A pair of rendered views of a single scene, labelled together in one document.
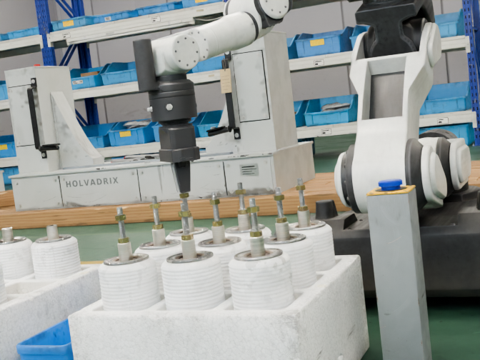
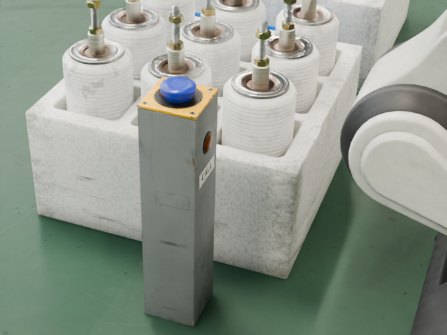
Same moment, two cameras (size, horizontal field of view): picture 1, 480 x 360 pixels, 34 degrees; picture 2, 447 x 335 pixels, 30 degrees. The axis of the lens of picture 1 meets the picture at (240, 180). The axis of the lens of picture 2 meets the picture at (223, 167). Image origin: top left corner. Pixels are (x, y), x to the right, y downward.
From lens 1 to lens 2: 1.69 m
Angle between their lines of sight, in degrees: 84
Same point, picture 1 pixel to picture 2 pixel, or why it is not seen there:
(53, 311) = (269, 12)
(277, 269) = (66, 71)
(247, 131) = not seen: outside the picture
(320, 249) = (227, 116)
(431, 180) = (361, 165)
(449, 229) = (432, 279)
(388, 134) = (412, 55)
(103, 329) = not seen: hidden behind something
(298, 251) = (144, 83)
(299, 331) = (32, 129)
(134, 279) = not seen: hidden behind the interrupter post
